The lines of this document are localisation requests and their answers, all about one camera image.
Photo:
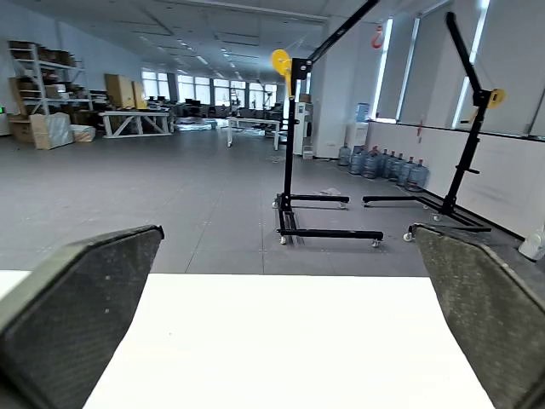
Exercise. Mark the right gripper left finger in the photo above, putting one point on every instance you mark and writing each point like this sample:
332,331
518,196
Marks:
72,315

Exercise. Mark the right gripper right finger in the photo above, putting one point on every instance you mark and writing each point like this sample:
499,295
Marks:
485,315

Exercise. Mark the black wheeled hoist stand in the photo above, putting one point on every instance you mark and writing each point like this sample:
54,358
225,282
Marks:
462,162
289,170

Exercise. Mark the blue water jug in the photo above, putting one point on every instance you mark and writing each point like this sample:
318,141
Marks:
357,162
370,164
416,175
344,155

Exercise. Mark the cardboard box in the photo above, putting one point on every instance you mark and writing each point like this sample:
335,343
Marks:
42,130

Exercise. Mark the water dispenser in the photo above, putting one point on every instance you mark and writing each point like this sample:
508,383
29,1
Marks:
357,125

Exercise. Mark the white shelving rack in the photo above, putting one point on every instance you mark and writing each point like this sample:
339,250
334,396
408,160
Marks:
40,81

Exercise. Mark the red hook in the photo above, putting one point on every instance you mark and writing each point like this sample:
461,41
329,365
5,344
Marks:
377,36

